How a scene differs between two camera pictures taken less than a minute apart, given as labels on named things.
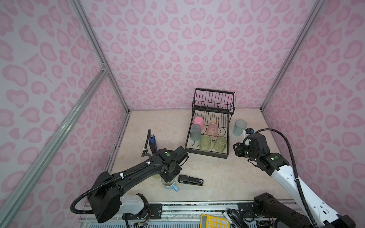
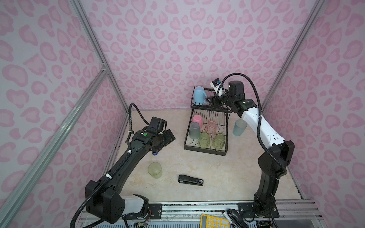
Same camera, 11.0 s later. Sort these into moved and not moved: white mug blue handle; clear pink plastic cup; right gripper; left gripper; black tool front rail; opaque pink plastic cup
Moved: left gripper; white mug blue handle; right gripper
Not moved: opaque pink plastic cup; black tool front rail; clear pink plastic cup
